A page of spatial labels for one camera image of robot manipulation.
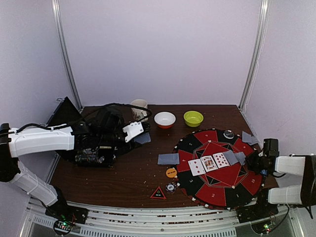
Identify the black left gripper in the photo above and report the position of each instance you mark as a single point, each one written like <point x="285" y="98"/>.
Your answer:
<point x="128" y="147"/>

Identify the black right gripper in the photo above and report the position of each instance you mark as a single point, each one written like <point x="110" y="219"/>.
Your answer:
<point x="252" y="161"/>

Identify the blue small blind button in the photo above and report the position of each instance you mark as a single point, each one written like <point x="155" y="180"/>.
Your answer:
<point x="264" y="172"/>

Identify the dealt card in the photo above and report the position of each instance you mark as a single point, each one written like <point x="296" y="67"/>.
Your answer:
<point x="167" y="159"/>
<point x="249" y="139"/>

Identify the face-down card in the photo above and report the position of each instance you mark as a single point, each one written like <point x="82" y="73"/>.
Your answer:
<point x="240" y="157"/>
<point x="230" y="157"/>

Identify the blue grey cloth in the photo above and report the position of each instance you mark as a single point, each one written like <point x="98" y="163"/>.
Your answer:
<point x="142" y="138"/>

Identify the nine of diamonds card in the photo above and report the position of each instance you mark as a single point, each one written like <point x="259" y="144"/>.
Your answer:
<point x="220" y="160"/>

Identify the black round dealer puck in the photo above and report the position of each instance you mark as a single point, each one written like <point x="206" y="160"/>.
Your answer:
<point x="228" y="134"/>

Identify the king face card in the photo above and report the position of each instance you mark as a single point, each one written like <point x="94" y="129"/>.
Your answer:
<point x="208" y="163"/>

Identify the three of diamonds card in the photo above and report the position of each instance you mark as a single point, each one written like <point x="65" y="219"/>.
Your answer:
<point x="196" y="167"/>

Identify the orange big blind button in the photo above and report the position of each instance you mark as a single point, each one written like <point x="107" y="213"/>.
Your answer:
<point x="171" y="173"/>

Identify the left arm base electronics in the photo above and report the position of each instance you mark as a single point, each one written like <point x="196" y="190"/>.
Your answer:
<point x="66" y="219"/>

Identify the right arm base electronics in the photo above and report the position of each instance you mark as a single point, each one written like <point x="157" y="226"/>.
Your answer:
<point x="262" y="213"/>

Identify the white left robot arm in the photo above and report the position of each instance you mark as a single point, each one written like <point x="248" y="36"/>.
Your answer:
<point x="31" y="139"/>

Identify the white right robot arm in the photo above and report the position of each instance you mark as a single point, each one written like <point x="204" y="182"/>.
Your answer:
<point x="297" y="173"/>

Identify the front poker chip stacks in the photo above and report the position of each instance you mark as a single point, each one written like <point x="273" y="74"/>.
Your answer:
<point x="89" y="156"/>

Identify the ceramic coral pattern mug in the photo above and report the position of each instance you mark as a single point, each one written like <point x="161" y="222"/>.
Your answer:
<point x="140" y="113"/>

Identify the red black poker mat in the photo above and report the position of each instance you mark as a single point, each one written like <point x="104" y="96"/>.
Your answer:
<point x="224" y="188"/>

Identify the black poker chip case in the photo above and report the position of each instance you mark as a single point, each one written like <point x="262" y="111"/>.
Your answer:
<point x="66" y="112"/>

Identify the white orange bowl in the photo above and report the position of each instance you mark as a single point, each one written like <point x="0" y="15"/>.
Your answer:
<point x="165" y="120"/>

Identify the black red triangular all-in marker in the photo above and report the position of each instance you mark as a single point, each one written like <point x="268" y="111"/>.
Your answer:
<point x="158" y="194"/>

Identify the lime green bowl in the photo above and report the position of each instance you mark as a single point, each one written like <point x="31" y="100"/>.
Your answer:
<point x="193" y="118"/>

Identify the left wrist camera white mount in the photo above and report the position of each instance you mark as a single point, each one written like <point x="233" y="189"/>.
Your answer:
<point x="132" y="130"/>

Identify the aluminium front table rail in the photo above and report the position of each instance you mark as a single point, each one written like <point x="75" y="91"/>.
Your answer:
<point x="196" y="221"/>

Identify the right aluminium frame post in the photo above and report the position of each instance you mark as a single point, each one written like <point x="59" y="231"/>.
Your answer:
<point x="258" y="46"/>

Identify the aluminium frame post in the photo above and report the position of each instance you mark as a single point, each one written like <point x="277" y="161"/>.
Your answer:
<point x="64" y="51"/>
<point x="258" y="46"/>

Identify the left aluminium frame post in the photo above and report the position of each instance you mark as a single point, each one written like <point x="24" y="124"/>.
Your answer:
<point x="64" y="51"/>

